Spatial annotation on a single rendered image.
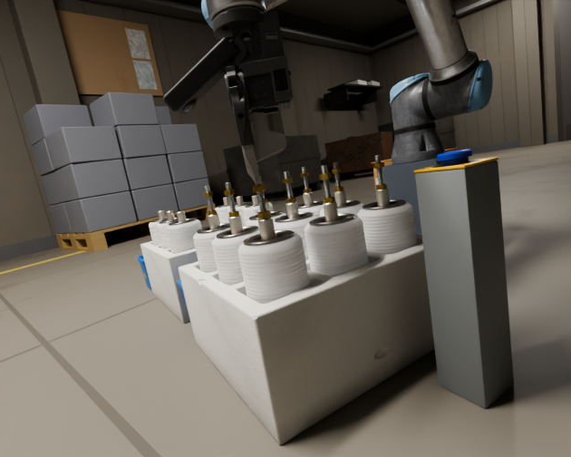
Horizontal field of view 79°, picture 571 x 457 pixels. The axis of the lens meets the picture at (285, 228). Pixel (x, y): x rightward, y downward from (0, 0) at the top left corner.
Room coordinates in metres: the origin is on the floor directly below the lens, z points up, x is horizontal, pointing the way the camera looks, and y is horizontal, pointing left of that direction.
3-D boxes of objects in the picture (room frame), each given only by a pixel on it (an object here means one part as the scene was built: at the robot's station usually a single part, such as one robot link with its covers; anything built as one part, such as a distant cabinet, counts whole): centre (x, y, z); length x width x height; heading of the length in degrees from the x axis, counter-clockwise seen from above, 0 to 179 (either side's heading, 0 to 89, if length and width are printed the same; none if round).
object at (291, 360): (0.66, -0.02, 0.09); 0.39 x 0.39 x 0.18; 29
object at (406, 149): (1.05, -0.43, 0.35); 0.15 x 0.15 x 0.10
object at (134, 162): (3.19, 1.30, 0.57); 1.15 x 0.77 x 1.14; 138
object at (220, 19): (0.50, 0.00, 0.48); 0.09 x 0.08 x 0.12; 91
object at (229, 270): (0.60, 0.08, 0.16); 0.10 x 0.10 x 0.18
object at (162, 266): (1.12, 0.24, 0.09); 0.39 x 0.39 x 0.18; 31
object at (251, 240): (0.50, 0.03, 0.25); 0.08 x 0.08 x 0.01
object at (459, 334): (0.44, -0.23, 0.16); 0.07 x 0.07 x 0.31; 29
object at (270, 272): (0.50, 0.03, 0.16); 0.10 x 0.10 x 0.18
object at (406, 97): (1.05, -0.43, 0.47); 0.13 x 0.12 x 0.14; 41
